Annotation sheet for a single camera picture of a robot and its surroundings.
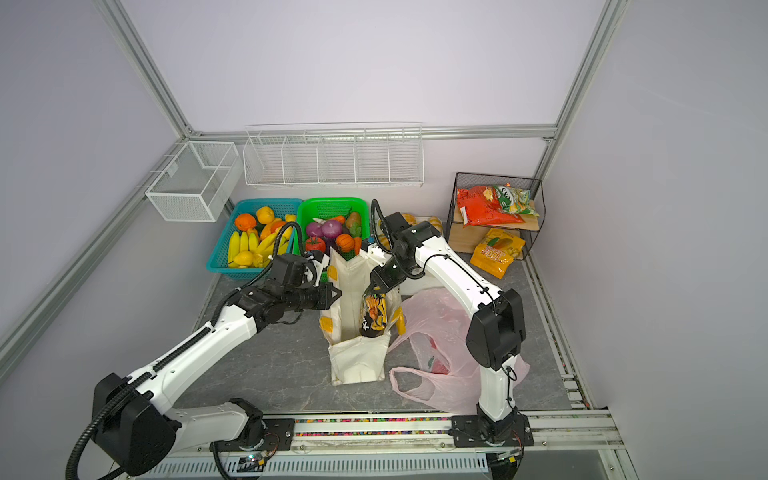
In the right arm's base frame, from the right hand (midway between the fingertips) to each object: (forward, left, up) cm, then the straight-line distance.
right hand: (380, 288), depth 82 cm
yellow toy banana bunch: (+23, +45, -10) cm, 51 cm away
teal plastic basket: (+16, +56, -8) cm, 59 cm away
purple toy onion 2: (+33, +27, -10) cm, 44 cm away
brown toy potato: (+35, +12, -10) cm, 38 cm away
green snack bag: (+30, -44, +5) cm, 53 cm away
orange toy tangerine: (+33, +51, -6) cm, 61 cm away
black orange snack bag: (-6, +1, -3) cm, 7 cm away
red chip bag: (+29, -32, +4) cm, 44 cm away
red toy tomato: (+26, +26, -12) cm, 39 cm away
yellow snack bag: (+21, -39, -10) cm, 45 cm away
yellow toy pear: (+17, +48, -8) cm, 51 cm away
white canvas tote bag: (-18, +6, -5) cm, 19 cm away
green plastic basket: (+42, +29, -8) cm, 52 cm away
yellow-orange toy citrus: (+37, +46, -7) cm, 59 cm away
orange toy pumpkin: (+26, +14, -10) cm, 31 cm away
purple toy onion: (+31, +20, -8) cm, 38 cm away
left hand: (-3, +10, +2) cm, 11 cm away
